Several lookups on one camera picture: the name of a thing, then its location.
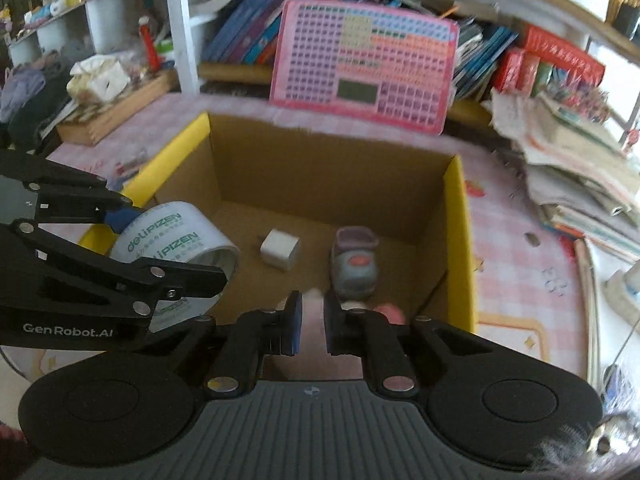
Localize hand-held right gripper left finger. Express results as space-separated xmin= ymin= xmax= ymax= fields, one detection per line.
xmin=125 ymin=290 xmax=304 ymax=398

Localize pink learning tablet toy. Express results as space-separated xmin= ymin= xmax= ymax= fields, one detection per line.
xmin=269 ymin=0 xmax=460 ymax=136

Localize stack of papers and books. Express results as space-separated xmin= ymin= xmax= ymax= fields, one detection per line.
xmin=490 ymin=87 xmax=640 ymax=261

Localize pink plush pig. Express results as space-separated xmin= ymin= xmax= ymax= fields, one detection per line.
xmin=277 ymin=287 xmax=406 ymax=381

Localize pile of clothes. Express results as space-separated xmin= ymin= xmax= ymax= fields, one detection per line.
xmin=0 ymin=52 xmax=76 ymax=146

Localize white charger cube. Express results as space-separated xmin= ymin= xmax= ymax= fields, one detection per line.
xmin=260 ymin=229 xmax=301 ymax=272

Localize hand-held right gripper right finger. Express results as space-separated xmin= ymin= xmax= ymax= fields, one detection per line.
xmin=324 ymin=290 xmax=506 ymax=398

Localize white charging cable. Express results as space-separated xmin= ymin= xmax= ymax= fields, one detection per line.
xmin=600 ymin=317 xmax=640 ymax=378

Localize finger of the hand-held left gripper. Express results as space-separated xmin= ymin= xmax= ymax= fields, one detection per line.
xmin=0 ymin=147 xmax=137 ymax=237
xmin=0 ymin=219 xmax=226 ymax=317

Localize fuzzy grey sleeve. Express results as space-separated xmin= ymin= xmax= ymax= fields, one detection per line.
xmin=530 ymin=355 xmax=640 ymax=480

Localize yellow cardboard box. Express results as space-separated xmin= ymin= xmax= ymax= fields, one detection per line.
xmin=80 ymin=111 xmax=481 ymax=381

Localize wooden chess box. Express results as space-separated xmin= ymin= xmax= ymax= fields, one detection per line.
xmin=56 ymin=70 xmax=178 ymax=147

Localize clear packing tape roll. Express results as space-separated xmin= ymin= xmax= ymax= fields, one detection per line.
xmin=107 ymin=201 xmax=241 ymax=333

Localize red bottle figure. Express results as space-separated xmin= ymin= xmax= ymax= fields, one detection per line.
xmin=140 ymin=17 xmax=162 ymax=72

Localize row of blue books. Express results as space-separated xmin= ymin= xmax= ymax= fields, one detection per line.
xmin=202 ymin=0 xmax=301 ymax=66

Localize grey toy car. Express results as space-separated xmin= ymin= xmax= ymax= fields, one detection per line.
xmin=329 ymin=226 xmax=381 ymax=301

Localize leaning blue books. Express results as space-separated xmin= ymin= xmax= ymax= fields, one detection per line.
xmin=452 ymin=17 xmax=518 ymax=101

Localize white power strip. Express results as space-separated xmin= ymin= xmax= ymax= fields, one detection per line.
xmin=602 ymin=267 xmax=640 ymax=306

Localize floral tissue box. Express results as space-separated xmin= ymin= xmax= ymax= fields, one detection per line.
xmin=67 ymin=56 xmax=132 ymax=106

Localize white bookshelf unit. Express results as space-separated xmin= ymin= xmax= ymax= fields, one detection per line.
xmin=0 ymin=0 xmax=640 ymax=96

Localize red boxed books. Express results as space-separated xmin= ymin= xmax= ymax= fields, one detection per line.
xmin=495 ymin=25 xmax=606 ymax=96

